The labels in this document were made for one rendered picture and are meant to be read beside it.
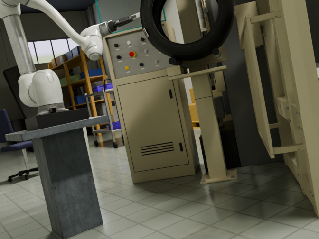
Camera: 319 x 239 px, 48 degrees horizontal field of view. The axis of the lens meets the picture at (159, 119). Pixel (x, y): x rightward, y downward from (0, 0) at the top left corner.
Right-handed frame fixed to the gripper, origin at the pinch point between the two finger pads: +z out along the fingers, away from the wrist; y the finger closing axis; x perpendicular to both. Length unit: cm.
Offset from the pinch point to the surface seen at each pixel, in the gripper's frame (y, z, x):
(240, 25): 19, 62, 28
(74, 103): 640, -354, -14
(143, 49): 55, -14, 14
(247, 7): 19, 70, 18
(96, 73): 580, -247, -58
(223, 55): 24, 45, 43
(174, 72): -10.7, 13.3, 44.7
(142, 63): 52, -19, 24
